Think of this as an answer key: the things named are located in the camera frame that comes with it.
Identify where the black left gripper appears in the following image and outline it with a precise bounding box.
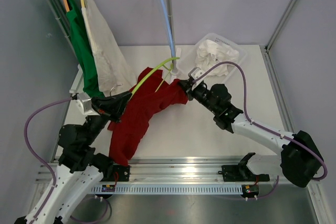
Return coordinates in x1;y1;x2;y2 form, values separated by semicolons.
83;91;132;145

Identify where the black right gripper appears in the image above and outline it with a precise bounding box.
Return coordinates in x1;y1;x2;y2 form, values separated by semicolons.
178;79;219;114

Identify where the red t shirt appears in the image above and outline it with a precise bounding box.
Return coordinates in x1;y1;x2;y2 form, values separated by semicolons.
108;69;188;166

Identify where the white printed t shirt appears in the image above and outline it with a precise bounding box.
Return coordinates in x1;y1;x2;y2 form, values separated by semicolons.
195;39;239;71

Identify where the lime green hanger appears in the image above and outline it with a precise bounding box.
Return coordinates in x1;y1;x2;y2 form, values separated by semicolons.
131;57;180;98

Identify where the light blue plastic hanger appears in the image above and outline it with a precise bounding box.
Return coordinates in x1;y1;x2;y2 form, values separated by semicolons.
156;0;176;58

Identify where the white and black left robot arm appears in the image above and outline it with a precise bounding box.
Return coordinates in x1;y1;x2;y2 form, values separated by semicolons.
15;91;132;223

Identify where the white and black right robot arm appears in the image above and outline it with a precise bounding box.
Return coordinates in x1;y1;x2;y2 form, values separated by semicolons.
179;79;323;188

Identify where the green t shirt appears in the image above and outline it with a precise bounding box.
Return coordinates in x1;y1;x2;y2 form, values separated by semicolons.
66;0;104;98

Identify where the beige t shirt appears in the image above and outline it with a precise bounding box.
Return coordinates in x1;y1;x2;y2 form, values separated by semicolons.
81;0;137;96

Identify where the white plastic basket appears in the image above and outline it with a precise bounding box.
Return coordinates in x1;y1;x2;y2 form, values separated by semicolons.
176;33;247;75

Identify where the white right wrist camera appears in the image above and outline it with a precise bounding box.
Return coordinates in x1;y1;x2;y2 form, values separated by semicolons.
188;67;205;82

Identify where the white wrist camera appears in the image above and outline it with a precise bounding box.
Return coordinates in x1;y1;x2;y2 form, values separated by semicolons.
188;67;205;82
72;92;99;116

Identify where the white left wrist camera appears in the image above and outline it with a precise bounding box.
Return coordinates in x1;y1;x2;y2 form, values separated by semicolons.
72;92;99;116

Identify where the aluminium frame rail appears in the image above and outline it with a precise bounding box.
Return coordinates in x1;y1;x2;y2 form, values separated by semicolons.
35;155;321;185

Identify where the white slotted cable duct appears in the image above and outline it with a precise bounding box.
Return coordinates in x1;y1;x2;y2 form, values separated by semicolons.
89;184;243;195

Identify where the aluminium corner post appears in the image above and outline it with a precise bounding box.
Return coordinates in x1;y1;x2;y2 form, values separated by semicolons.
265;0;299;53

